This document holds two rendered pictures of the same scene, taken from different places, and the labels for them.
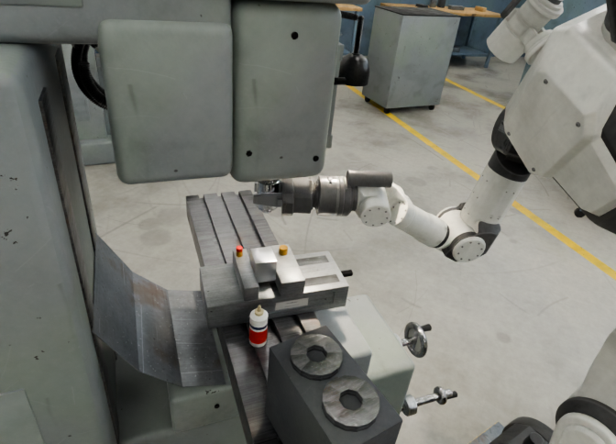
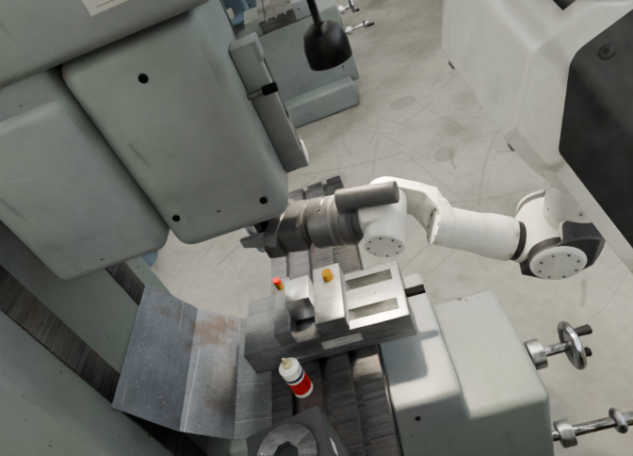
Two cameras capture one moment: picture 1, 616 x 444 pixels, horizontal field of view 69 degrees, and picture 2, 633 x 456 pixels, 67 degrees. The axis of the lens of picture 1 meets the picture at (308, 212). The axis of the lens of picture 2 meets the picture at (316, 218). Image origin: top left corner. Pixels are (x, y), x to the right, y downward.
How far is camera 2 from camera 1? 51 cm
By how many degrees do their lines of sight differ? 29
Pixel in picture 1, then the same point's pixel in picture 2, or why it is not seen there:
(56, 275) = (12, 390)
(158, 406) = not seen: hidden behind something
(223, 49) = (62, 131)
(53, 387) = not seen: outside the picture
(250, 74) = (121, 139)
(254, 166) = (191, 228)
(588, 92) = (497, 88)
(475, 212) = (554, 208)
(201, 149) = (113, 234)
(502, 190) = not seen: hidden behind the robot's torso
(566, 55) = (457, 13)
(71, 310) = (50, 411)
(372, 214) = (377, 245)
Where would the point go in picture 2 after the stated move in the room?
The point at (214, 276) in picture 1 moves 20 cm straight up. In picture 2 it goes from (260, 313) to (219, 251)
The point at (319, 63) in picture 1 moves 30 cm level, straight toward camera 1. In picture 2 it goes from (197, 96) to (29, 285)
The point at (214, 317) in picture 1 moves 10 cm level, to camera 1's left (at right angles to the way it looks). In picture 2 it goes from (257, 364) to (219, 359)
